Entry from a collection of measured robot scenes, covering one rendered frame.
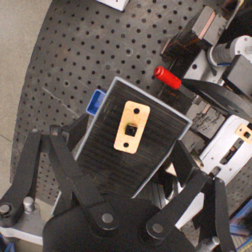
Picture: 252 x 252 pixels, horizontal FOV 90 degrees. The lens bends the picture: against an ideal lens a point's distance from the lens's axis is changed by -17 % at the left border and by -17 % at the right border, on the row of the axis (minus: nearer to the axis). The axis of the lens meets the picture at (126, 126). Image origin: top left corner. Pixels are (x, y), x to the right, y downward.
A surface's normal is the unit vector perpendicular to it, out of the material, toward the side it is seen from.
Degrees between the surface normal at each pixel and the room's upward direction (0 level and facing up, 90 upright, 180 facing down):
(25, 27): 0
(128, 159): 0
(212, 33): 0
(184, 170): 90
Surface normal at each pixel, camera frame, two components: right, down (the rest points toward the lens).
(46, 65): -0.06, 0.34
